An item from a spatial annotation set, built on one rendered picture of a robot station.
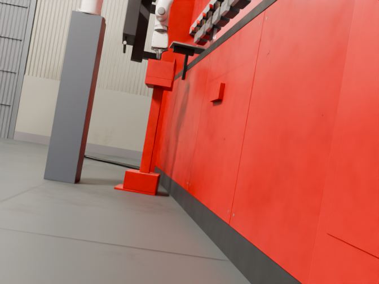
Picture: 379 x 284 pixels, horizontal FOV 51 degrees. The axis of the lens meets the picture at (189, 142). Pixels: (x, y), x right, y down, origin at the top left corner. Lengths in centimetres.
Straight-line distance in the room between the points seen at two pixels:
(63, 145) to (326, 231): 197
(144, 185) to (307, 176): 162
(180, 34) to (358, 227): 327
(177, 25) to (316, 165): 298
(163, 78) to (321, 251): 191
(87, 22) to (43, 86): 342
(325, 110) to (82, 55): 180
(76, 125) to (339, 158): 195
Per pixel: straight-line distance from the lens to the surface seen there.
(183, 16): 376
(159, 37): 249
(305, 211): 89
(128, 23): 382
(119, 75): 569
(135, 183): 241
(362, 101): 60
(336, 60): 89
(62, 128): 243
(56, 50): 589
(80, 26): 249
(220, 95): 167
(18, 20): 606
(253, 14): 152
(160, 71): 242
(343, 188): 60
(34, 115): 584
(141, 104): 562
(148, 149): 246
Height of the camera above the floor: 35
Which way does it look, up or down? level
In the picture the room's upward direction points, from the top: 10 degrees clockwise
